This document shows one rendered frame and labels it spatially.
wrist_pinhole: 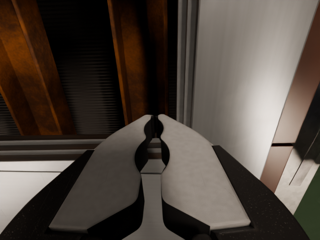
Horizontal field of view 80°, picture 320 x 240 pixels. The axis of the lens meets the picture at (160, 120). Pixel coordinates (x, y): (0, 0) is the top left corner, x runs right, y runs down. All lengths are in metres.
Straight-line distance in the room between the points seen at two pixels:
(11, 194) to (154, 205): 0.19
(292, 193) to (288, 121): 0.39
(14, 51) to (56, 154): 0.22
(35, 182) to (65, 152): 0.06
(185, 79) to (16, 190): 0.26
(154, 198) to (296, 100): 0.21
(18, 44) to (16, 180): 0.22
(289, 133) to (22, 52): 0.42
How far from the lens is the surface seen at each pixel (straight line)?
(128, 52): 0.35
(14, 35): 0.42
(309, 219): 2.30
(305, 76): 0.25
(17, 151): 0.30
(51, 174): 0.28
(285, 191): 0.63
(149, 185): 0.26
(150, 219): 0.32
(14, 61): 0.43
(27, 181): 0.31
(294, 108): 0.26
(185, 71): 0.19
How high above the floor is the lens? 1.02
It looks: 59 degrees down
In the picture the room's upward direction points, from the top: 179 degrees counter-clockwise
